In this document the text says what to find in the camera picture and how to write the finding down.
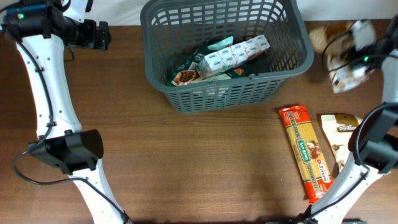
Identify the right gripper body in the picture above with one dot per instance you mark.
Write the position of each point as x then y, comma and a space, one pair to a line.
351, 58

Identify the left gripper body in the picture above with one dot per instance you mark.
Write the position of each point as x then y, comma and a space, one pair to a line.
103, 35

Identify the beige nut bag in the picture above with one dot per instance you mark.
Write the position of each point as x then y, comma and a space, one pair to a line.
338, 46

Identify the green snack bag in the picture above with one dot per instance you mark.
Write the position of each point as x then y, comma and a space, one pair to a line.
188, 74

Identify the white tissue pack row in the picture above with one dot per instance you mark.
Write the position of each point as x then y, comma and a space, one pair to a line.
232, 57

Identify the teal wet wipes pack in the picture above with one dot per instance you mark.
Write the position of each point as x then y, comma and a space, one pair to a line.
218, 44

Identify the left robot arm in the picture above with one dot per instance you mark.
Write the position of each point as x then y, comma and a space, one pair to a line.
42, 30

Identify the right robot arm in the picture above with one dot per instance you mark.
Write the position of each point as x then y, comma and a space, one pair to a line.
372, 150

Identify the beige flour bag lower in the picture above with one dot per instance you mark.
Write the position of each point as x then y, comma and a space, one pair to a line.
338, 129

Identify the grey plastic basket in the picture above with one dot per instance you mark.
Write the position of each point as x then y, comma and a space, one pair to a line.
173, 30

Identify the orange spaghetti packet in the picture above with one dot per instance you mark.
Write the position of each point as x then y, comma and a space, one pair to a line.
311, 162

